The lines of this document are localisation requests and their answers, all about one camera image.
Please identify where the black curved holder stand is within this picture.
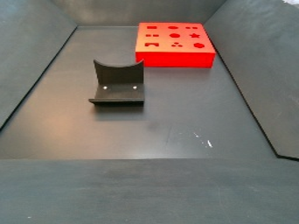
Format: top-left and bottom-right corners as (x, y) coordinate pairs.
(88, 60), (145, 105)

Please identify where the red shape sorter box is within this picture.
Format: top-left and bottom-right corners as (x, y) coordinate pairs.
(135, 22), (216, 68)

